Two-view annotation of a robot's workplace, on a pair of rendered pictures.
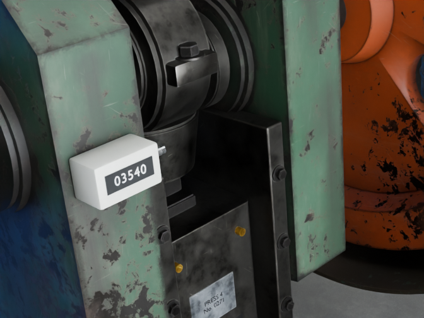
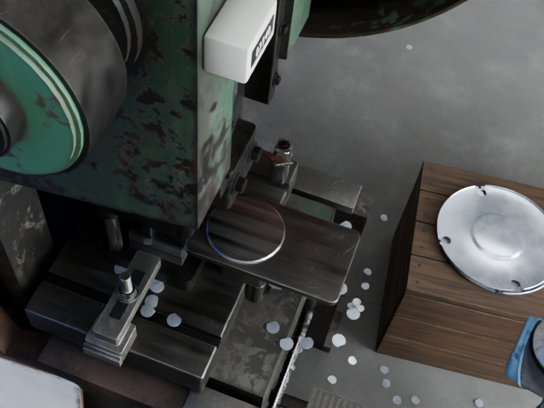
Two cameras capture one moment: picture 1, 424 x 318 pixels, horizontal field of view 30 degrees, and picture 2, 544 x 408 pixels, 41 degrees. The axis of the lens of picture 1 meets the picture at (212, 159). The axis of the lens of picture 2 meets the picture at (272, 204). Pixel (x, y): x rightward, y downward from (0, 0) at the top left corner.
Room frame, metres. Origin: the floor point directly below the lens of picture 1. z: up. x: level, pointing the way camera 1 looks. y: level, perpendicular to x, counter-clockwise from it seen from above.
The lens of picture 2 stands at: (0.23, 0.32, 1.73)
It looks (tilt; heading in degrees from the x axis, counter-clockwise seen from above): 55 degrees down; 325
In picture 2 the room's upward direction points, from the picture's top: 8 degrees clockwise
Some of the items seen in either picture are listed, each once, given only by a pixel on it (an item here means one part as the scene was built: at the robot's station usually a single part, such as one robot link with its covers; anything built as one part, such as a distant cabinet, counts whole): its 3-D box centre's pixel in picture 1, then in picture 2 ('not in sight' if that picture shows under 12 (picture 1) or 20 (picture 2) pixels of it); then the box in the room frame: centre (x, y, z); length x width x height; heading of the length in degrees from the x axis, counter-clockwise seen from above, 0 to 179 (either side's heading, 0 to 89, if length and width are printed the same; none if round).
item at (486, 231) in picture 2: not in sight; (498, 235); (0.71, -0.68, 0.36); 0.29 x 0.29 x 0.01
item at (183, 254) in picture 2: not in sight; (175, 212); (0.85, 0.07, 0.76); 0.15 x 0.09 x 0.05; 131
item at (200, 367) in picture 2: not in sight; (173, 238); (0.85, 0.07, 0.67); 0.45 x 0.30 x 0.06; 131
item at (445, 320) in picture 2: not in sight; (475, 276); (0.71, -0.69, 0.18); 0.40 x 0.38 x 0.35; 48
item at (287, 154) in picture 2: not in sight; (281, 160); (0.87, -0.14, 0.75); 0.03 x 0.03 x 0.10; 41
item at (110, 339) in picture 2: not in sight; (125, 297); (0.74, 0.20, 0.76); 0.17 x 0.06 x 0.10; 131
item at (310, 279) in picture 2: not in sight; (270, 260); (0.72, -0.04, 0.72); 0.25 x 0.14 x 0.14; 41
